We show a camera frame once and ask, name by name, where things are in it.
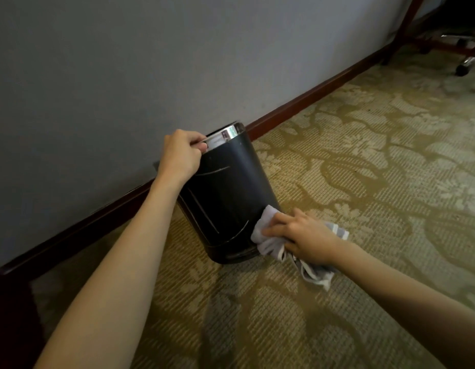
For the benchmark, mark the dark red wooden cabinet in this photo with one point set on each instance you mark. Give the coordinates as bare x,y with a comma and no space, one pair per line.
10,326

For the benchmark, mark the person's left forearm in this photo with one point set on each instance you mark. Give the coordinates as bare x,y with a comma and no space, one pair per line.
106,284

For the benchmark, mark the grey cleaning cloth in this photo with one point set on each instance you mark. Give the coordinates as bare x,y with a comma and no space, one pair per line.
266,217

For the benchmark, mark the person's right hand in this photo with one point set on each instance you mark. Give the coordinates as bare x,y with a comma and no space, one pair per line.
310,240

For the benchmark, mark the dark wooden baseboard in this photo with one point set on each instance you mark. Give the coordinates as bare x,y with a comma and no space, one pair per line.
318,94

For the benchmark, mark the office chair wheeled base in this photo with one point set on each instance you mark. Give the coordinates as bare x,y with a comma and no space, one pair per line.
461,71

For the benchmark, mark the black waste bin chrome rim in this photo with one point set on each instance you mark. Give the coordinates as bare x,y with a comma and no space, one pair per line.
230,188

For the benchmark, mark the person's right forearm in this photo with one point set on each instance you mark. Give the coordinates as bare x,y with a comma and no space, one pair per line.
414,303

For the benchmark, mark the person's left hand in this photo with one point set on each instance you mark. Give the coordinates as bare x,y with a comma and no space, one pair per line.
179,157

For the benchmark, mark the dark red wooden desk frame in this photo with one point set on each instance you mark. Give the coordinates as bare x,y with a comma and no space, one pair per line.
409,19

